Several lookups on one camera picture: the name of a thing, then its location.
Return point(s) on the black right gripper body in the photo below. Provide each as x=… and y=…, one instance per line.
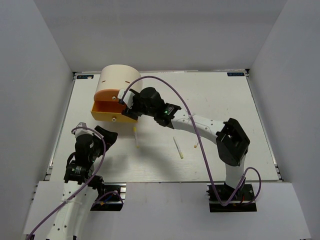
x=137, y=108

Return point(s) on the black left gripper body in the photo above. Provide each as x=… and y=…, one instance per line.
x=109, y=140

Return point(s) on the orange organizer drawer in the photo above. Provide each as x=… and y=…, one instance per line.
x=106, y=95

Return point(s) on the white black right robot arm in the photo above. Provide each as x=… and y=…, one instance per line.
x=231, y=140

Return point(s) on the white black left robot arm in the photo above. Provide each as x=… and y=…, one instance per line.
x=82, y=186

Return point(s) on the white pen bright yellow cap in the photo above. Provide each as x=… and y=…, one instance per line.
x=136, y=137

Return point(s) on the cream round drawer organizer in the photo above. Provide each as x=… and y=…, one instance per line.
x=117, y=76

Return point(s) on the white pen pale yellow ends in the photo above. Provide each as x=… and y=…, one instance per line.
x=178, y=147

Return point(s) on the blue logo sticker left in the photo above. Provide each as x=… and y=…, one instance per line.
x=84, y=77

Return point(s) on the blue logo sticker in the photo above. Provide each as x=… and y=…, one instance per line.
x=84, y=77
x=235, y=74

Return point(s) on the blue logo sticker right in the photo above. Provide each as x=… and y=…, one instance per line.
x=235, y=74

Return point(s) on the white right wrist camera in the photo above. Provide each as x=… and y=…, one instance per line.
x=125, y=99

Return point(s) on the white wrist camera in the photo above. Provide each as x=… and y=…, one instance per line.
x=125, y=99
x=80, y=129

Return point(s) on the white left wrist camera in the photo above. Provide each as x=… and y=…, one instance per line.
x=80, y=129

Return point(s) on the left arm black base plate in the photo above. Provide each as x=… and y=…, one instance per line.
x=111, y=198

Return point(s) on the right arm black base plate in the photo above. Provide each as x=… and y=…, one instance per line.
x=242, y=201

